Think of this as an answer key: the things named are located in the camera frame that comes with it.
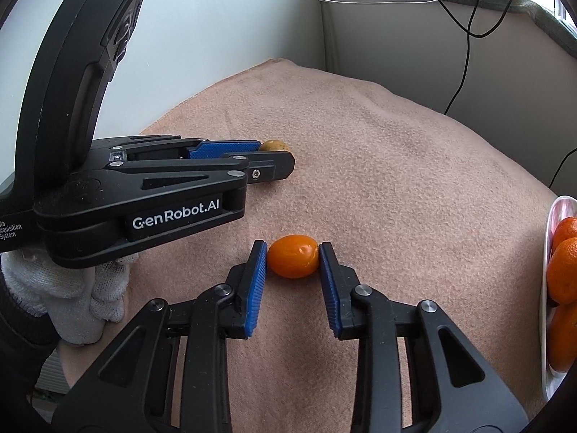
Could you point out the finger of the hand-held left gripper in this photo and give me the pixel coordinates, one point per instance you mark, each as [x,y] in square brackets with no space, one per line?
[270,167]
[225,148]

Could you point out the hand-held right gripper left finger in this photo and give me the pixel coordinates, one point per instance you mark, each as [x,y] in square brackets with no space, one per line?
[255,288]

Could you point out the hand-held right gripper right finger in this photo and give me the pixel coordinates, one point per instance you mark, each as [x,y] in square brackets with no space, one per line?
[331,297]

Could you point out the small yellow-brown fruit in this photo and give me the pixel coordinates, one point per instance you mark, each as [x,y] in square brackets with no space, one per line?
[275,145]

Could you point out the orange kumquat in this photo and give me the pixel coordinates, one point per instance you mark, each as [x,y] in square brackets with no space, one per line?
[293,257]

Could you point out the large navel orange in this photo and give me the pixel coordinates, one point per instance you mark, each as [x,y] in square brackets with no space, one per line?
[565,338]

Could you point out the person's left hand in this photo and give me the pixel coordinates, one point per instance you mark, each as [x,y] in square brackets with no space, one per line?
[67,297]

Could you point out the beige towel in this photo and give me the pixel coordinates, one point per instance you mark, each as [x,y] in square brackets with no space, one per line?
[383,167]

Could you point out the small mandarin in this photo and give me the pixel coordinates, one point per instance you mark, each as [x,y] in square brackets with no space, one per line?
[567,230]
[563,270]

